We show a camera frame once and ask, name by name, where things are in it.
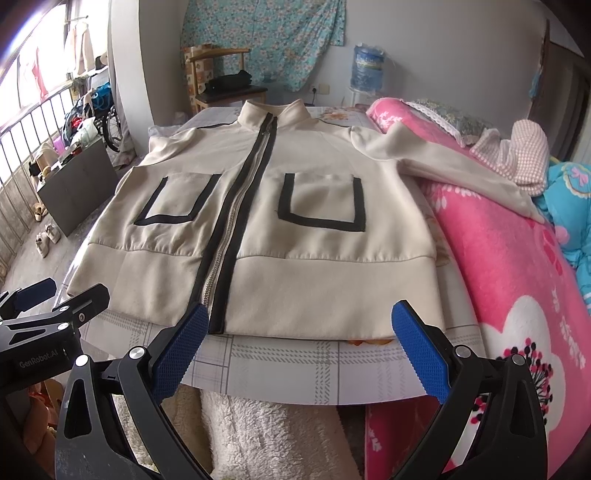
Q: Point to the white fluffy sleeve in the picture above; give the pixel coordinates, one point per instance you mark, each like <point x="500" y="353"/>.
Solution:
<point x="238" y="438"/>

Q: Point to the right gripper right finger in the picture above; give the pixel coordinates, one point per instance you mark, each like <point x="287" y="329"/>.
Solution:
<point x="510" y="442"/>

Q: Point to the dark grey cabinet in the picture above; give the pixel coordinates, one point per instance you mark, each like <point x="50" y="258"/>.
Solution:
<point x="74" y="190"/>

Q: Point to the metal balcony railing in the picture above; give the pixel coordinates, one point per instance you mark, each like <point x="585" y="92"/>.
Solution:
<point x="21" y="139"/>

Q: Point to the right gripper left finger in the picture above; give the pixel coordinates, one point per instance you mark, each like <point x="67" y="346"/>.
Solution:
<point x="91" y="443"/>

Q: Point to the green lace-edged pillow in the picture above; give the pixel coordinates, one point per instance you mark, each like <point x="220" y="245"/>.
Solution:
<point x="465" y="129"/>

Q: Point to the pink floral blanket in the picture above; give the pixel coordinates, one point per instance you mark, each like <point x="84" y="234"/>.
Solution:
<point x="525" y="296"/>

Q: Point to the pink checkered cloth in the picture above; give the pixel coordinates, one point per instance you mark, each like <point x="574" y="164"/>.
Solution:
<point x="524" y="158"/>

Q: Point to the bicycle with blue bag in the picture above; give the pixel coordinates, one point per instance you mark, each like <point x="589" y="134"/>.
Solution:
<point x="105" y="116"/>

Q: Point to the teal floral wall cloth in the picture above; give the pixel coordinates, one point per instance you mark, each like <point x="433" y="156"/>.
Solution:
<point x="285" y="38"/>

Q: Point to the teal cartoon blanket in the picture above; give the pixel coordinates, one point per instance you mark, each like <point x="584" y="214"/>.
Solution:
<point x="565" y="203"/>

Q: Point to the white water dispenser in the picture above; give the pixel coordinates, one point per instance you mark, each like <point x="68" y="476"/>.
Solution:
<point x="362" y="100"/>

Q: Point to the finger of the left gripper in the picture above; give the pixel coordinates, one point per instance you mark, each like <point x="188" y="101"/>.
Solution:
<point x="13" y="303"/>
<point x="83" y="307"/>

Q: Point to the blue water bottle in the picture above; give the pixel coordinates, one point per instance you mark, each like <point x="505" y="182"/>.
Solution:
<point x="367" y="69"/>

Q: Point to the black clothes on chair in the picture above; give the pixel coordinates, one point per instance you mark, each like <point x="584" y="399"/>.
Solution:
<point x="229" y="83"/>

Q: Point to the cream jacket with black trim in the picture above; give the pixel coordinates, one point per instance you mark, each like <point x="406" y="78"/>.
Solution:
<point x="281" y="226"/>

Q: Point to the wooden chair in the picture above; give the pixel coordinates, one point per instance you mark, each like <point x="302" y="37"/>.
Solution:
<point x="199" y="65"/>

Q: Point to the floral plaid bed sheet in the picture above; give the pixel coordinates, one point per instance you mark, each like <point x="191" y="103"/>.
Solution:
<point x="296" y="370"/>

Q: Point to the beige shoe pair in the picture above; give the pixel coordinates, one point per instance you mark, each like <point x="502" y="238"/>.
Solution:
<point x="51" y="235"/>

